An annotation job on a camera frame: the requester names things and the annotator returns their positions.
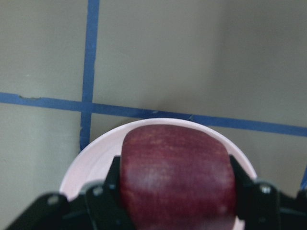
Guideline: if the pink plate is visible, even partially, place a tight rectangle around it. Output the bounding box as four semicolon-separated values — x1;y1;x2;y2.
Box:
59;117;258;230

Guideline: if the red apple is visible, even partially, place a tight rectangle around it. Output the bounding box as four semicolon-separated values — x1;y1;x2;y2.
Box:
120;125;236;230

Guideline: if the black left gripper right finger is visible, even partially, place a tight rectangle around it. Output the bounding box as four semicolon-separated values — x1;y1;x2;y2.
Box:
229;155;254;220

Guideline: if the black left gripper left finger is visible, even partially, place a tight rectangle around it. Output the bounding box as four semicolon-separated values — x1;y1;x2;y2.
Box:
103;156;122;210

